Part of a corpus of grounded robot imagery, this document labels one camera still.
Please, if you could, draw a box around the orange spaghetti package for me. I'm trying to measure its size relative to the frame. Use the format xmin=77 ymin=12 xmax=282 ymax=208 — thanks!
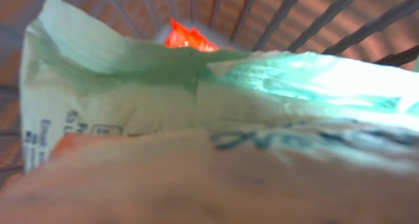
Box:
xmin=164 ymin=19 xmax=219 ymax=52

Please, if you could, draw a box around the teal tissue pack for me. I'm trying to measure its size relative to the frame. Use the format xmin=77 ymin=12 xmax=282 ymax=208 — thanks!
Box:
xmin=20 ymin=0 xmax=418 ymax=171

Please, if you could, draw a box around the grey plastic basket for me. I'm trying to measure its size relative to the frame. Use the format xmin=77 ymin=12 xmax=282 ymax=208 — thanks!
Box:
xmin=1 ymin=0 xmax=418 ymax=173

